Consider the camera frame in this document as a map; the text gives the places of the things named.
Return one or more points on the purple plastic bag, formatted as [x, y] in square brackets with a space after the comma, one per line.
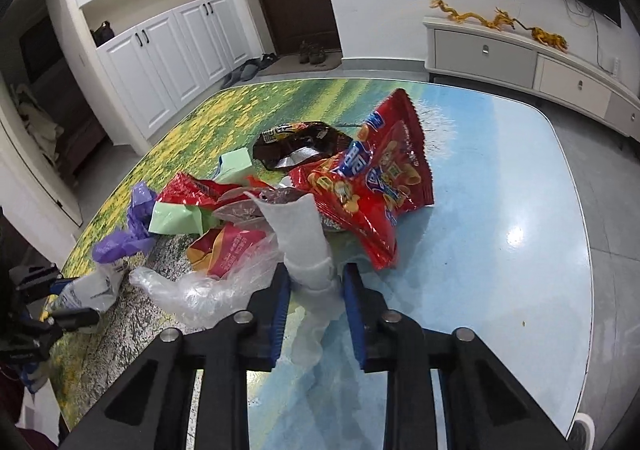
[135, 238]

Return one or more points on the light green paper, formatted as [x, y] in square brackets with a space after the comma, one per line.
[172, 219]

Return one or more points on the brown door mat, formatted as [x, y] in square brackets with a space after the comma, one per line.
[289, 64]

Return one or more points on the clear plastic bag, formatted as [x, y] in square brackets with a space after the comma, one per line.
[199, 301]

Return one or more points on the dark brown snack wrapper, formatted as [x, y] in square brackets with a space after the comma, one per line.
[287, 146]

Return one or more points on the pair of brown shoes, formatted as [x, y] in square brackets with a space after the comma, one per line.
[311, 54]

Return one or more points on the white shoe cabinet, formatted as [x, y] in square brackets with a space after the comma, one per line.
[153, 59]

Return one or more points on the red yellow snack packet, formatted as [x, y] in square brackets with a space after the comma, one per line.
[218, 250]

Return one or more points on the crumpled red wrapper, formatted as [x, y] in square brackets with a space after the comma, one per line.
[183, 189]

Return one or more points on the grey slippers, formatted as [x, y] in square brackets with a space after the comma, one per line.
[248, 70]

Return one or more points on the large red snack bag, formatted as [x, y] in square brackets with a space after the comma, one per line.
[382, 175]

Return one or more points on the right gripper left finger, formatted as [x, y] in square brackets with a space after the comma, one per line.
[149, 405]

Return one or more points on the golden dragon ornament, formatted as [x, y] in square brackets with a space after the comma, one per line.
[500, 20]

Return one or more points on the white printed plastic bag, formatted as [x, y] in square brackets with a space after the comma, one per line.
[97, 290]

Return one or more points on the white TV cabinet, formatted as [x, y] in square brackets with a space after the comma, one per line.
[511, 61]

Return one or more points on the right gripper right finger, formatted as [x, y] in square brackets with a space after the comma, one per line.
[485, 406]

